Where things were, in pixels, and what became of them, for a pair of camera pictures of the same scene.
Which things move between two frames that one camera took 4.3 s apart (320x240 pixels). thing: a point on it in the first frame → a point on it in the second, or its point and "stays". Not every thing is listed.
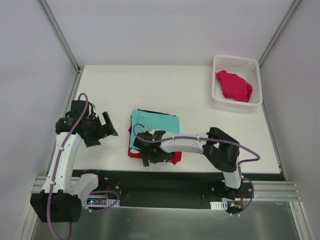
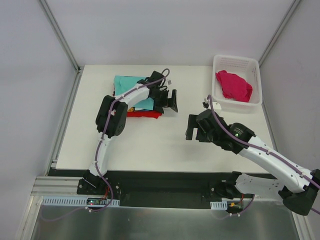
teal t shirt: (170, 124) → (122, 83)
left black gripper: (99, 130) → (167, 99)
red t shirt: (177, 158) → (152, 114)
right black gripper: (147, 154) → (196, 129)
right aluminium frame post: (291, 11) stays
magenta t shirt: (233, 86) stays
